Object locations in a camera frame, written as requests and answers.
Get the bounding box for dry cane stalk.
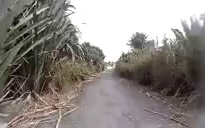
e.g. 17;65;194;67
143;107;191;128

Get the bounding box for dry cane litter strip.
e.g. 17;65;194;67
0;74;101;128
136;84;205;128

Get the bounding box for row of cane and bushes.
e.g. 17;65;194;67
114;13;205;101

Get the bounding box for grey dirt path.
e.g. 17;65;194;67
39;70;198;128

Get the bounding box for dark round tree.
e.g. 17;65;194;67
126;31;151;51

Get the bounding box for tall green cane plants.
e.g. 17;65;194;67
0;0;106;101

